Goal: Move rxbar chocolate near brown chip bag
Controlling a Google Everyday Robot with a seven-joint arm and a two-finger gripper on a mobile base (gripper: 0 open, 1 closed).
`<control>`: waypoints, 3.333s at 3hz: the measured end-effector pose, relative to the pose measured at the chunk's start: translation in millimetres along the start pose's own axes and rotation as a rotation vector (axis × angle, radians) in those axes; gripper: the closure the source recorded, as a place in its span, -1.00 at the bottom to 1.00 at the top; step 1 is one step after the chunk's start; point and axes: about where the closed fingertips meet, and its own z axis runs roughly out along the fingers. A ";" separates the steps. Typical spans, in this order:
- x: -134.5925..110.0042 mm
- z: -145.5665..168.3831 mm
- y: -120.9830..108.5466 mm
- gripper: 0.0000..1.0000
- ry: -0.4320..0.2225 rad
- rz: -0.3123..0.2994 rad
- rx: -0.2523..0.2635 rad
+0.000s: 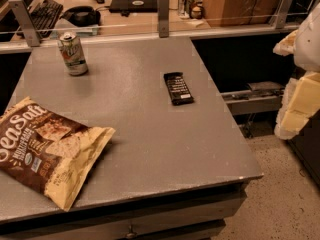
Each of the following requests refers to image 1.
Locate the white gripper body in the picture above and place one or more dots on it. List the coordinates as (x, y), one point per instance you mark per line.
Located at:
(309, 42)

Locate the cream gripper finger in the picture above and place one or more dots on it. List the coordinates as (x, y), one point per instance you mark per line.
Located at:
(286, 45)
(300, 102)

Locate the black rxbar chocolate bar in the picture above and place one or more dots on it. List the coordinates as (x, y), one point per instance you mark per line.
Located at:
(177, 88)

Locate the brown sea salt chip bag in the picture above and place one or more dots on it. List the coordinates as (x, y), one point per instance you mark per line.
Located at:
(48, 152)

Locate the grey side shelf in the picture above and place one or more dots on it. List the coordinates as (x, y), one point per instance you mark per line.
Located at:
(257, 98)

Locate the brown cardboard box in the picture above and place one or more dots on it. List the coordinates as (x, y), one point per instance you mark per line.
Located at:
(222, 13)

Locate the small round brown jar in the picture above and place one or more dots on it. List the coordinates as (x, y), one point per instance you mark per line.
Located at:
(196, 12)

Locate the clear glass jar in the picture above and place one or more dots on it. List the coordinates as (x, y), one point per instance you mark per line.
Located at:
(184, 8)

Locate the black laptop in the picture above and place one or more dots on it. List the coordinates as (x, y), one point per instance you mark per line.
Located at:
(144, 6)

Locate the black headphones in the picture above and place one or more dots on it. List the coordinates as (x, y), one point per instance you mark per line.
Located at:
(82, 16)

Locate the green and white soda can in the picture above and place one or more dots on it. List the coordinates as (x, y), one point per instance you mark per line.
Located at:
(72, 53)

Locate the black keyboard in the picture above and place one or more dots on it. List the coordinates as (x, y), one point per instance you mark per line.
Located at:
(44, 17)

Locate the right metal bracket post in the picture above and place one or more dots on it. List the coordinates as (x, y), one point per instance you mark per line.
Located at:
(280, 16)

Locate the metal bracket post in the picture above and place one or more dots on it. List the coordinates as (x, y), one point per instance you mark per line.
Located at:
(280, 16)
(23, 17)
(163, 18)

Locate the middle metal bracket post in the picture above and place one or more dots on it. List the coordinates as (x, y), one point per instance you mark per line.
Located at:
(163, 18)

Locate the grey drawer with handle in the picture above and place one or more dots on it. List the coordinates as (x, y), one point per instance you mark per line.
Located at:
(184, 217)

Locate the left metal bracket post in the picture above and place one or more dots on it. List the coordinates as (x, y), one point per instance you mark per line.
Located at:
(23, 17)

